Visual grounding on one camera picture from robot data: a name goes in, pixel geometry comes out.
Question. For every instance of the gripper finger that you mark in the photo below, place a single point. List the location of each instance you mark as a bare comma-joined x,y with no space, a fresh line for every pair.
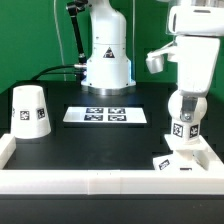
188,108

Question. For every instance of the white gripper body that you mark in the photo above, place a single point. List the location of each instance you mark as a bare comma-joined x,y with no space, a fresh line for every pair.
196,59

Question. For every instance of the white lamp bulb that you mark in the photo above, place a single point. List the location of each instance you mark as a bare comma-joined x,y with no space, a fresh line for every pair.
185,131

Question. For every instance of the white lamp base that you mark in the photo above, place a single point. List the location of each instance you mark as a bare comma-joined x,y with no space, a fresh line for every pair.
183,157

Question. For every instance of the white lamp shade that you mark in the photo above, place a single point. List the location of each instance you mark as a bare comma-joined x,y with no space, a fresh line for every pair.
29,118

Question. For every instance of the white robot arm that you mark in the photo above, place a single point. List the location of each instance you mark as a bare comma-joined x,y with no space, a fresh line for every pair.
196,26

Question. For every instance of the white marker plate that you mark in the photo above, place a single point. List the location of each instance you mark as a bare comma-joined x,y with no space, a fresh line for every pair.
130,115

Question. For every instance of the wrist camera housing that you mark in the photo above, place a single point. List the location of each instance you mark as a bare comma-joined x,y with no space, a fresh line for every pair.
155,59

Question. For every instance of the white fence frame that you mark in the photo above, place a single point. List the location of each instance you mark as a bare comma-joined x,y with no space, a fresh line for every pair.
208,181

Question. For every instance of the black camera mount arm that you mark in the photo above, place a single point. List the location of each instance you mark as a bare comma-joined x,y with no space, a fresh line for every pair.
74,8

